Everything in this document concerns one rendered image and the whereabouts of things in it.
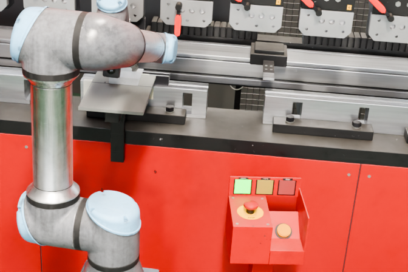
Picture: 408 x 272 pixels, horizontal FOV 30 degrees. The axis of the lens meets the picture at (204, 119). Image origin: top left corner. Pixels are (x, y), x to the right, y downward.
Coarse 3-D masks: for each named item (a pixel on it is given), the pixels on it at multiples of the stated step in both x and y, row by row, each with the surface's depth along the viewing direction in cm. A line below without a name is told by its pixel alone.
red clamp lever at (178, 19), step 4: (176, 4) 215; (180, 4) 215; (176, 8) 214; (180, 8) 214; (176, 16) 216; (180, 16) 216; (176, 20) 216; (180, 20) 216; (176, 24) 217; (180, 24) 217; (176, 28) 217; (180, 28) 218; (176, 32) 218; (180, 32) 219
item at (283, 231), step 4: (280, 224) 210; (284, 224) 210; (280, 228) 209; (284, 228) 209; (288, 228) 209; (280, 232) 208; (284, 232) 208; (288, 232) 209; (280, 236) 209; (284, 236) 208
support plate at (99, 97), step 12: (96, 84) 222; (108, 84) 223; (144, 84) 224; (84, 96) 215; (96, 96) 215; (108, 96) 216; (120, 96) 216; (132, 96) 217; (144, 96) 217; (84, 108) 208; (96, 108) 208; (108, 108) 208; (120, 108) 209; (132, 108) 209; (144, 108) 210
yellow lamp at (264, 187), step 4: (260, 180) 211; (264, 180) 211; (268, 180) 211; (272, 180) 212; (260, 184) 212; (264, 184) 212; (268, 184) 212; (272, 184) 212; (260, 188) 212; (264, 188) 213; (268, 188) 213; (272, 188) 213; (256, 192) 213; (260, 192) 213; (264, 192) 213; (268, 192) 213
